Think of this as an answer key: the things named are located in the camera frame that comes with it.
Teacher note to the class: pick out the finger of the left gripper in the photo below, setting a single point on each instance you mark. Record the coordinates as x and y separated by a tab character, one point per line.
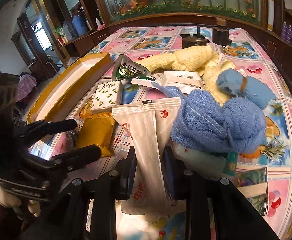
78	158
32	133

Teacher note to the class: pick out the purple bottles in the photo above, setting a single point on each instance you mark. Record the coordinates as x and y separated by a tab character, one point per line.
286	32

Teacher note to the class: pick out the blue terry towel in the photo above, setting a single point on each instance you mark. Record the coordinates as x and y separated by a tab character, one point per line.
237	126

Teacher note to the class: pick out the green white herbal packet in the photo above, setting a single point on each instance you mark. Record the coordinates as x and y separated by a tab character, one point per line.
126	69

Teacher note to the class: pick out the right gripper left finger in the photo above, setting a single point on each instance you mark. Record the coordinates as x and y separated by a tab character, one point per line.
126	169

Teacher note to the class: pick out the white paper sachet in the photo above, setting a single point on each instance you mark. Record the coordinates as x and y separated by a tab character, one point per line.
185	81

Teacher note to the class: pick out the yellow cardboard box tray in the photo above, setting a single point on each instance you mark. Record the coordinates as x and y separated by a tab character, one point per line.
59	98

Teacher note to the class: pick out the blue thermos flask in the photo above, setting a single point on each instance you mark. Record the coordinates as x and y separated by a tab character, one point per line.
79	25

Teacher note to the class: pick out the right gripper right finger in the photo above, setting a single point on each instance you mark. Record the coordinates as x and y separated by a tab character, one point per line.
175	180

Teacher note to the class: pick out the white striped plastic packet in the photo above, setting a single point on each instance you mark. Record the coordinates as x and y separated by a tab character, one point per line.
149	124

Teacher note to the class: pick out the yellow foil pouch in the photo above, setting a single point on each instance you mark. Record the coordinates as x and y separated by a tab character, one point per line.
97	130

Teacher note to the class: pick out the black jar with cork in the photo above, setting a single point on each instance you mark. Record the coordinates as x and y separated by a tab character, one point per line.
220	36

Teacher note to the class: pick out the purple covered table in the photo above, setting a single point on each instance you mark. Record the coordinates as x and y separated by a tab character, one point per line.
25	86

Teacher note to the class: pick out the white gloved left hand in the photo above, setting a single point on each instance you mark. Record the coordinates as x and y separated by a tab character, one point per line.
9	200

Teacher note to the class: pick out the yellow terry towel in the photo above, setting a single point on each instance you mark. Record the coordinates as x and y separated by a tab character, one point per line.
200	59

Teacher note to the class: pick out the avocado print tissue pack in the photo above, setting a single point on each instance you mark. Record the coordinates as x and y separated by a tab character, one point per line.
108	95

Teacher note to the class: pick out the cartoon pink tablecloth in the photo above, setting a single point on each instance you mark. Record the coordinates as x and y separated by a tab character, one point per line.
263	179

